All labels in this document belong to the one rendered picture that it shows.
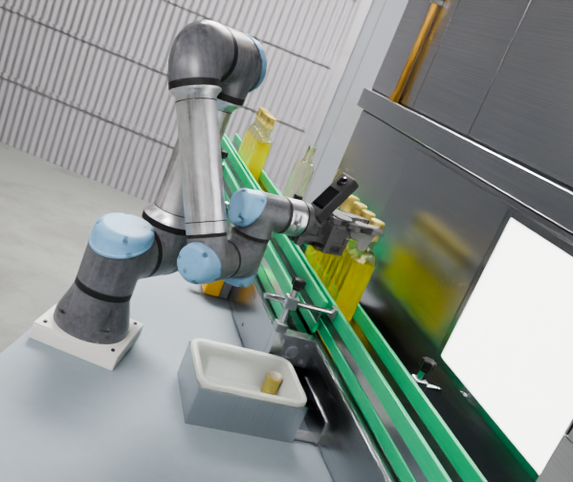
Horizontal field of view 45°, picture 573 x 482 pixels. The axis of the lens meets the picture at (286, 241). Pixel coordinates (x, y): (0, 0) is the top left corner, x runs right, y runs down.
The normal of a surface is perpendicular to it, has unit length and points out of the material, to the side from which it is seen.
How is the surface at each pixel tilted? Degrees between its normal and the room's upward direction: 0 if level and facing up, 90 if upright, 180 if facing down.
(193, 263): 89
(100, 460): 0
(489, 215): 90
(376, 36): 90
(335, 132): 90
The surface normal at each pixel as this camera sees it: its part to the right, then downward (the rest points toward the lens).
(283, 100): -0.10, 0.26
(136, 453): 0.36, -0.89
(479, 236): -0.90, -0.27
